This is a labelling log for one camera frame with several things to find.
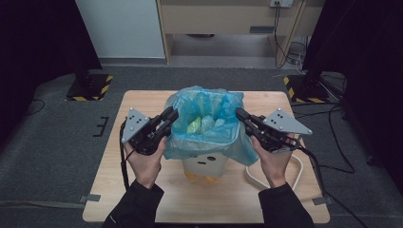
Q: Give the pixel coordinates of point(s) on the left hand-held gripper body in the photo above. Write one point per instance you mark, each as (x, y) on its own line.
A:
(144, 137)

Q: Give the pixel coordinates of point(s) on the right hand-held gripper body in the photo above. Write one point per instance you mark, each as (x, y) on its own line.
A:
(278, 133)

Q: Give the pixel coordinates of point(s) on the blue plastic trash bag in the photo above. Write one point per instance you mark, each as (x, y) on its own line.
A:
(202, 145)

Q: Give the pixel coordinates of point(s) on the white trash bin with face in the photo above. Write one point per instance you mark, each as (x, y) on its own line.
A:
(204, 166)

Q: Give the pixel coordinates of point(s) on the person's left hand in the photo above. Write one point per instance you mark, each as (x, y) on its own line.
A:
(145, 167)

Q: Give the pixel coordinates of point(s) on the person's right hand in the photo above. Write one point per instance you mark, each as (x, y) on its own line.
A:
(274, 166)

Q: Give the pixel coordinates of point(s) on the clear crumpled plastic piece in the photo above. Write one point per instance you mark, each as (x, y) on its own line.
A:
(219, 123)
(207, 124)

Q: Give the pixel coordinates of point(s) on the green crumpled wrapper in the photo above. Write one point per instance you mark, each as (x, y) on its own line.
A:
(194, 126)

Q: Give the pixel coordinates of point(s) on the grey tape strip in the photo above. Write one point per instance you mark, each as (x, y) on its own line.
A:
(92, 198)
(321, 201)

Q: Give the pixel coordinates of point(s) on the white cabinet panel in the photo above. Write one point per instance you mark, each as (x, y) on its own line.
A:
(123, 28)

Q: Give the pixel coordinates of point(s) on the light wooden desk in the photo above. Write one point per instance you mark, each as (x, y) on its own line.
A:
(221, 15)

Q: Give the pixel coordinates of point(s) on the dark curtain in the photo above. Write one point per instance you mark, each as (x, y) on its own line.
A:
(367, 63)
(34, 47)

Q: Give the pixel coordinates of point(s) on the white power outlet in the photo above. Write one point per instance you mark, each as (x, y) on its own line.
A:
(282, 3)

